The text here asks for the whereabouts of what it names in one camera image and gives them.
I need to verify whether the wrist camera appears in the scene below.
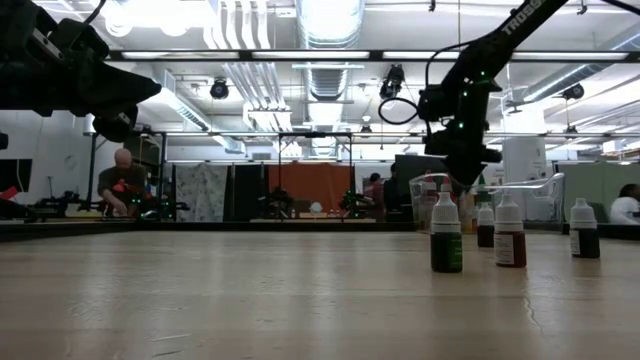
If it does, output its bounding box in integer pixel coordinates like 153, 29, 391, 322
423, 128, 451, 157
30, 18, 111, 64

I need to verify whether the large amber coloring bottle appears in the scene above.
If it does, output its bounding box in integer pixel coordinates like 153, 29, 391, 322
460, 192, 477, 234

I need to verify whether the large green coloring bottle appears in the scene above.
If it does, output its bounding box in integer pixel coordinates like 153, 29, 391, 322
474, 173, 494, 205

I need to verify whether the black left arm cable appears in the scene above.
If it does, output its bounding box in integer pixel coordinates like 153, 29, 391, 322
81, 0, 107, 27

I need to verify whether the orange curtain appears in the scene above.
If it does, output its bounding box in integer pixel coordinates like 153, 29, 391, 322
268, 162, 355, 214

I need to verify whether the large red coloring bottle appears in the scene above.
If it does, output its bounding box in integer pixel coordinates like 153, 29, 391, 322
421, 168, 438, 232

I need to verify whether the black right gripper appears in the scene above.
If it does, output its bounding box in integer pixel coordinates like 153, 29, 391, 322
444, 119, 503, 190

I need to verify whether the small red dropper bottle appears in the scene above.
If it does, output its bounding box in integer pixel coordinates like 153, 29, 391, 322
493, 193, 527, 269

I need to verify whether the black background rig frame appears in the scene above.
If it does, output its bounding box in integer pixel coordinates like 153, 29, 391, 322
88, 131, 169, 221
277, 131, 354, 221

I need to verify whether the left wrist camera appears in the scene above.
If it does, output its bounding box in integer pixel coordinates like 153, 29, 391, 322
30, 18, 111, 64

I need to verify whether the silver ventilation duct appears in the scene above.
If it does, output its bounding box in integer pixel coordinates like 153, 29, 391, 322
294, 0, 366, 156

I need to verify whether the small green dropper bottle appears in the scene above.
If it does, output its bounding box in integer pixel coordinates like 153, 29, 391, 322
430, 192, 464, 274

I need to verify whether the black curtain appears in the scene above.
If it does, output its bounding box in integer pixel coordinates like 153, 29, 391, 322
232, 163, 270, 223

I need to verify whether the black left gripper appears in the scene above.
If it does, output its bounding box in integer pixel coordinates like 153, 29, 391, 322
49, 59, 162, 144

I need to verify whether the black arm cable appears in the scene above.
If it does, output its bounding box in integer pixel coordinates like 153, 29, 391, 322
377, 42, 471, 126
81, 0, 107, 27

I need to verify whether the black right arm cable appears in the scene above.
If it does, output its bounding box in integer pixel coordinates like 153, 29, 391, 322
377, 42, 471, 126

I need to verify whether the white pillar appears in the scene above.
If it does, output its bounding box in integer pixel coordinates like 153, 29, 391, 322
502, 135, 549, 224

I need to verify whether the clear plastic container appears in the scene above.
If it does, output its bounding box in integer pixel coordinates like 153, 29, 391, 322
408, 172, 566, 235

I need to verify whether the patterned grey curtain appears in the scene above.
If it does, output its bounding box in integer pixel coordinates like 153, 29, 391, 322
174, 163, 229, 223

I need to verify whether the pale green partition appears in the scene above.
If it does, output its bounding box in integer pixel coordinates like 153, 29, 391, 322
557, 162, 640, 226

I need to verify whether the black wall screen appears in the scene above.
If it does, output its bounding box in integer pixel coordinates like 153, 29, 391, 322
0, 158, 34, 194

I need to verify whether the white rectangular air duct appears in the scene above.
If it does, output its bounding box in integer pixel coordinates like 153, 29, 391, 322
139, 69, 246, 155

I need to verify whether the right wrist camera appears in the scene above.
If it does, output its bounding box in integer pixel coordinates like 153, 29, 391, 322
423, 128, 451, 157

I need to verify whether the black partition panel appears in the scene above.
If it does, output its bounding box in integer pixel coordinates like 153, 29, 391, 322
394, 154, 449, 211

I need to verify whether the small dark dropper bottle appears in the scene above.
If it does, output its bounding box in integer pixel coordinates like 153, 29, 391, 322
569, 197, 601, 260
475, 201, 496, 249

